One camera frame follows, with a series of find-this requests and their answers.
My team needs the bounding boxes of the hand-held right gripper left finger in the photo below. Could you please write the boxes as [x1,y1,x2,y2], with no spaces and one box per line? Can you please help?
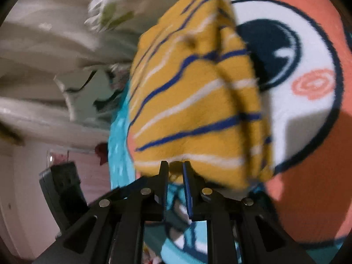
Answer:
[33,161,169,264]

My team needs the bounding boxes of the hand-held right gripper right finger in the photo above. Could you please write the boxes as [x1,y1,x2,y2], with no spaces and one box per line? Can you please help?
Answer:
[182,161,321,264]

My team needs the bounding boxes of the yellow striped small shirt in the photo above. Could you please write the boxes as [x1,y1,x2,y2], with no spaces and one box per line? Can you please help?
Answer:
[126,0,276,191]

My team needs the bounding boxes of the dark red cloth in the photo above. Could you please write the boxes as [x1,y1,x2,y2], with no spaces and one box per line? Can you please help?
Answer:
[94,142,110,166]

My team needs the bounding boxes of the teal cartoon printed blanket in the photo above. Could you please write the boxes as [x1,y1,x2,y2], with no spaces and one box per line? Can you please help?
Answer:
[107,0,352,264]

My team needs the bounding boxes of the beige curtain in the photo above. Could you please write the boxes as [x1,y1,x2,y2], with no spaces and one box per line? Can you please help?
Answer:
[0,0,141,147]

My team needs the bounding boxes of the white floral quilt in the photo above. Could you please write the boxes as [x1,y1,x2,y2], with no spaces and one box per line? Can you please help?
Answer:
[85,0,212,35]

